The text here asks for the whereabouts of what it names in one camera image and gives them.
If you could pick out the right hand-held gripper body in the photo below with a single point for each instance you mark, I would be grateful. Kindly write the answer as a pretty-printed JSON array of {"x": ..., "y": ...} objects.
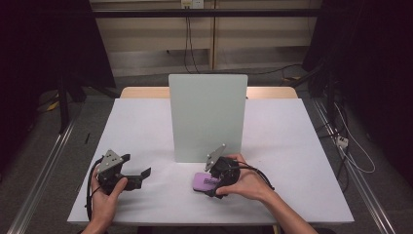
[{"x": 214, "y": 156}]

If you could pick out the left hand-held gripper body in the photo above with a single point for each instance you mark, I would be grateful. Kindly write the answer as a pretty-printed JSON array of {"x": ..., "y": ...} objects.
[{"x": 108, "y": 162}]

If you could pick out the purple board eraser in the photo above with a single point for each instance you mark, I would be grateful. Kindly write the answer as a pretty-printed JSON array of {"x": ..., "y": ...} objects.
[{"x": 201, "y": 182}]

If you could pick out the white glass writing board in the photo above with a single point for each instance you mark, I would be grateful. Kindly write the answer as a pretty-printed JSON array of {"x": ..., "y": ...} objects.
[{"x": 207, "y": 117}]

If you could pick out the person's right hand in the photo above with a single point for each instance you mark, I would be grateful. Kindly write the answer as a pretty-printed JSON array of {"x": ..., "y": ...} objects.
[{"x": 250, "y": 187}]

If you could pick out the person's left hand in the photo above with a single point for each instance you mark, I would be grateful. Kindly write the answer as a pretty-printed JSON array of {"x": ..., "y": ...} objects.
[{"x": 104, "y": 204}]

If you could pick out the small black pen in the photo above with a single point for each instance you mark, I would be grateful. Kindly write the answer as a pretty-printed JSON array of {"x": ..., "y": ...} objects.
[{"x": 87, "y": 138}]

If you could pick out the black metal stand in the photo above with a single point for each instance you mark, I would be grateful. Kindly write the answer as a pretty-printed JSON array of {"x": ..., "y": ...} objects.
[
  {"x": 324, "y": 84},
  {"x": 63, "y": 104}
]

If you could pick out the white power strip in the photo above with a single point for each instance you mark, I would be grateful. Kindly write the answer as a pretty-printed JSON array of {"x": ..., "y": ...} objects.
[{"x": 342, "y": 141}]

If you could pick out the dark curtain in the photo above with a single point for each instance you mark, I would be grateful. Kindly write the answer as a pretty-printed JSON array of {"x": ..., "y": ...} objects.
[
  {"x": 373, "y": 65},
  {"x": 39, "y": 48}
]

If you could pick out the black horizontal beam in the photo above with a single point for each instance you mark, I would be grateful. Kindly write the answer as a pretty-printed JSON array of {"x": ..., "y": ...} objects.
[{"x": 162, "y": 13}]

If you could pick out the aluminium floor rail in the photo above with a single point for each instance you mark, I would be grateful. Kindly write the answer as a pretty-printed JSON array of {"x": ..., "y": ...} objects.
[
  {"x": 42, "y": 172},
  {"x": 360, "y": 182}
]

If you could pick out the white wall socket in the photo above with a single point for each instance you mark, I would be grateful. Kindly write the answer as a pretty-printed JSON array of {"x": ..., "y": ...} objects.
[{"x": 192, "y": 3}]

